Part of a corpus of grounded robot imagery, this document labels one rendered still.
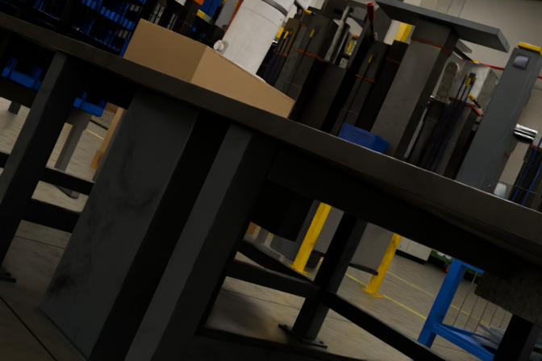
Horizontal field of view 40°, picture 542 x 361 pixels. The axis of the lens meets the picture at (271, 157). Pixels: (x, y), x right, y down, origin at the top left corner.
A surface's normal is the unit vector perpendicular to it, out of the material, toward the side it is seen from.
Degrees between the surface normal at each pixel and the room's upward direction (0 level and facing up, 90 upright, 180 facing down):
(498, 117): 90
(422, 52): 90
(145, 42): 90
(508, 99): 90
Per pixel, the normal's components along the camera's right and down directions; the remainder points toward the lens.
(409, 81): -0.47, -0.22
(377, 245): 0.62, 0.28
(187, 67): -0.66, -0.30
